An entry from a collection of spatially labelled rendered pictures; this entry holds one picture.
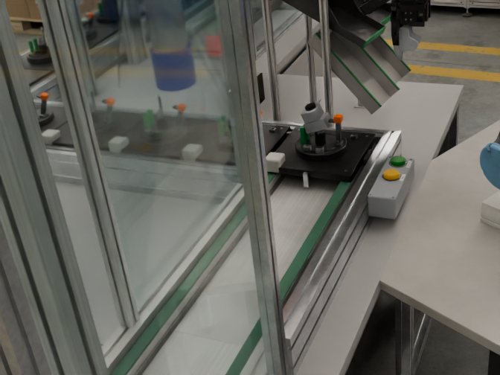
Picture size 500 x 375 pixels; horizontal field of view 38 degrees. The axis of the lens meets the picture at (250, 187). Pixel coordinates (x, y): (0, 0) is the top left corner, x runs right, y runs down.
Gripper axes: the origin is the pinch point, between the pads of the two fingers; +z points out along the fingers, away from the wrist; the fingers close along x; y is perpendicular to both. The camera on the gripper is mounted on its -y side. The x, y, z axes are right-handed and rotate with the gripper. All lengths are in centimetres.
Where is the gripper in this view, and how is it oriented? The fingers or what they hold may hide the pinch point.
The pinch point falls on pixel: (397, 54)
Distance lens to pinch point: 189.2
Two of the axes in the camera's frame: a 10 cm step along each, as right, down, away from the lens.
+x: 3.9, -5.0, 7.7
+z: 1.1, 8.6, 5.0
